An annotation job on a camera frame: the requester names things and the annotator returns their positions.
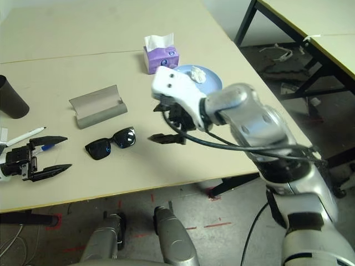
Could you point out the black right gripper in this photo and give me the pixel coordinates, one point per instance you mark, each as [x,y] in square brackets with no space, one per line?
[180,116]

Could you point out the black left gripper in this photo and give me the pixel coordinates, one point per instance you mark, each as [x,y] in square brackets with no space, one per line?
[18,160]

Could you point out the blue capped whiteboard marker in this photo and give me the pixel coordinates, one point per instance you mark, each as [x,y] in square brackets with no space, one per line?
[48,147]

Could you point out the black tip whiteboard marker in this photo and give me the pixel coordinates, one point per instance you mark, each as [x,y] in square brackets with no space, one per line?
[25,136]

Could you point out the black sunglasses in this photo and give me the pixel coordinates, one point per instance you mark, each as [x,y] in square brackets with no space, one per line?
[101,149]

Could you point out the white tissue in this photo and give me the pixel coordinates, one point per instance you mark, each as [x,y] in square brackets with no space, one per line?
[197,74]

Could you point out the grey glasses case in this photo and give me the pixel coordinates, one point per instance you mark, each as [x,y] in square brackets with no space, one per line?
[102,110]

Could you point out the blue plastic plate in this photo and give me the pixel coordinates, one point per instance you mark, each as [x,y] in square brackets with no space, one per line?
[212,81]

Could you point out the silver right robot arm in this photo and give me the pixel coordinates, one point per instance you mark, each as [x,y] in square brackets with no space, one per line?
[263,116]

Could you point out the purple tissue box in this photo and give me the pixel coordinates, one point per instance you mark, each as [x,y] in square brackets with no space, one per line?
[163,59]

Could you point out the black plastic cup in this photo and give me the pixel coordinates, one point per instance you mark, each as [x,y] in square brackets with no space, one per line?
[12,99]

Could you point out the black table foot beam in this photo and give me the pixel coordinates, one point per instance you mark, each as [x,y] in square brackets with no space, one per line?
[25,218]
[235,183]

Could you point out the red floor tape corner mark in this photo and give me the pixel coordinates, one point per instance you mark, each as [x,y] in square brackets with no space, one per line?
[213,195]
[55,225]

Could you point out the red floor tape strip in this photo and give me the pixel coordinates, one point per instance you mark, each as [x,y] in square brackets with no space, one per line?
[217,225]
[73,248]

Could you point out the grey left robot leg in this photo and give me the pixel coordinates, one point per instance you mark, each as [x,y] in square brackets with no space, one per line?
[102,241]

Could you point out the grey robot leg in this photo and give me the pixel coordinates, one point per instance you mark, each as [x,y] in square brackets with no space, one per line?
[177,241]
[102,241]

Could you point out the grey right robot leg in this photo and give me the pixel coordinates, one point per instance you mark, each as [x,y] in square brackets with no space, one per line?
[177,241]

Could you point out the grey robot torso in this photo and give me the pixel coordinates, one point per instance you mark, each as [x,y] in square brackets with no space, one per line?
[116,263]

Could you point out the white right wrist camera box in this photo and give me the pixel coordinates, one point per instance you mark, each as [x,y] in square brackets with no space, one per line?
[177,84]

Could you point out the white bent plastic frame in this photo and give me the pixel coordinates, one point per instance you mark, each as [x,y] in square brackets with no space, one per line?
[283,55]

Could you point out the beige table with black frame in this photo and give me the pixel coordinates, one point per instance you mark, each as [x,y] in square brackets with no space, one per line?
[332,30]

